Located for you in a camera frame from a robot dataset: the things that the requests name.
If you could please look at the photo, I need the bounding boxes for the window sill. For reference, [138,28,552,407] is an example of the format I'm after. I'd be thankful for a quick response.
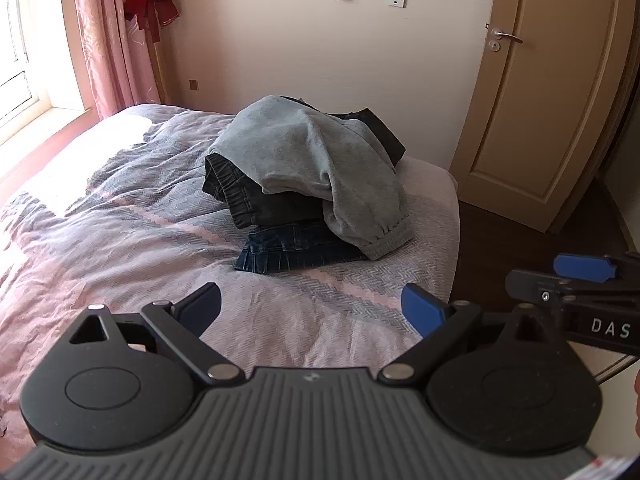
[0,104,102,187]

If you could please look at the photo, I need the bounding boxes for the black jeans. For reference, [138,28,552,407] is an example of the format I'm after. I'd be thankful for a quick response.
[202,95,407,231]

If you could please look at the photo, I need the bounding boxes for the red hanging garment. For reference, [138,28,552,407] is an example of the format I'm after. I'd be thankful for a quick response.
[123,0,181,44]

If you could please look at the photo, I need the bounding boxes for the wooden door frame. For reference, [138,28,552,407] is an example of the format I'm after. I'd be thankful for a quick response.
[552,0,640,261]

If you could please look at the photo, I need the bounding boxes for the pink grey striped blanket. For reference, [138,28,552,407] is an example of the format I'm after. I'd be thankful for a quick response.
[0,104,462,441]

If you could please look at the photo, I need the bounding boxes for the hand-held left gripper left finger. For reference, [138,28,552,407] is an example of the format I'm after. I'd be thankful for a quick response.
[65,282,247,387]

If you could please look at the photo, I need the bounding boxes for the beige door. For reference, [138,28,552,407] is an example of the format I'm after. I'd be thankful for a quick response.
[449,0,619,234]

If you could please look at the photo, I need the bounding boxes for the pink curtain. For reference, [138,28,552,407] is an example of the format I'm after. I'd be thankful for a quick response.
[70,0,162,121]

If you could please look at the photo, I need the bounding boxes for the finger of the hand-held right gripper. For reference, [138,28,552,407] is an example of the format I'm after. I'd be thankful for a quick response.
[504,269,640,309]
[554,252,640,284]

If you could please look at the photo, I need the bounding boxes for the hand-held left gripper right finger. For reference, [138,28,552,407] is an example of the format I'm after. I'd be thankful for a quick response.
[377,282,569,387]

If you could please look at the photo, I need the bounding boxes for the white bed sheet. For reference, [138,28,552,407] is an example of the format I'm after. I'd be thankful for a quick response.
[397,156,460,202]

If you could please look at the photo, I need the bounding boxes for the metal door handle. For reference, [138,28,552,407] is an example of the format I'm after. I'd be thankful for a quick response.
[487,27,524,45]

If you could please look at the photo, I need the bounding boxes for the window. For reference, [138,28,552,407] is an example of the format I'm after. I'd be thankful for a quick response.
[0,0,57,127]

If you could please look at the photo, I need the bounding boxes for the blue jeans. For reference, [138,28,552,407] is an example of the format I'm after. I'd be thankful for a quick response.
[235,222,372,275]

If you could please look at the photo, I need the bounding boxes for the grey sweatpants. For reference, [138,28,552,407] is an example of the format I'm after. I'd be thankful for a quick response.
[207,95,416,261]

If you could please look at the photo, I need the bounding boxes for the wooden coat rack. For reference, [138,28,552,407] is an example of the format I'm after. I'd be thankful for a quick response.
[134,0,169,104]

